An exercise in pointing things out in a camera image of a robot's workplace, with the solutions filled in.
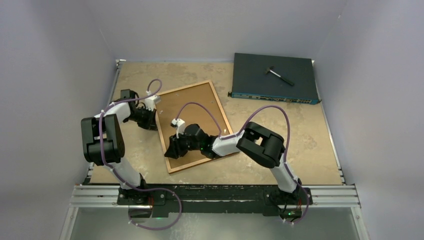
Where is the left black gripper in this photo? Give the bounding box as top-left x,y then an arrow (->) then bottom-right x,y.
125,105 -> 158,131

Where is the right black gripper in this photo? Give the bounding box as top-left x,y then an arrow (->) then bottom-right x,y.
165,130 -> 203,160

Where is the orange wooden picture frame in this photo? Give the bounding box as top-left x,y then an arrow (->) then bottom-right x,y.
154,79 -> 240,174

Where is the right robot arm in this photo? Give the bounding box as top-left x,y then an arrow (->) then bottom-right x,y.
164,118 -> 301,204

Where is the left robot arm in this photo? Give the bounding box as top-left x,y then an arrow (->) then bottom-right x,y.
80,89 -> 161,205

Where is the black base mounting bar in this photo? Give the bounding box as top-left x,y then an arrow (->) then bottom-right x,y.
117,183 -> 313,218

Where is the small black hammer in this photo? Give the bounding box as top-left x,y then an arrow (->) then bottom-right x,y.
264,66 -> 295,87

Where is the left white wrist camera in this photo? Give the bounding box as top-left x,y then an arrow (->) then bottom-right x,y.
144,90 -> 161,111

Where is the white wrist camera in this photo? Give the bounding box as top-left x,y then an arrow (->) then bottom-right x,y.
144,90 -> 161,111
170,118 -> 186,139

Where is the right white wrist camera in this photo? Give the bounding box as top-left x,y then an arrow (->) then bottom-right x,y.
170,118 -> 186,139

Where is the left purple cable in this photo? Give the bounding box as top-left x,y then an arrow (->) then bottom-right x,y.
98,78 -> 183,232

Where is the aluminium rail frame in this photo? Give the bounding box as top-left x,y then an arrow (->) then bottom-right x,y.
61,61 -> 369,240

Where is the dark network switch box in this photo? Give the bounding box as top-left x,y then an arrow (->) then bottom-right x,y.
228,53 -> 322,105

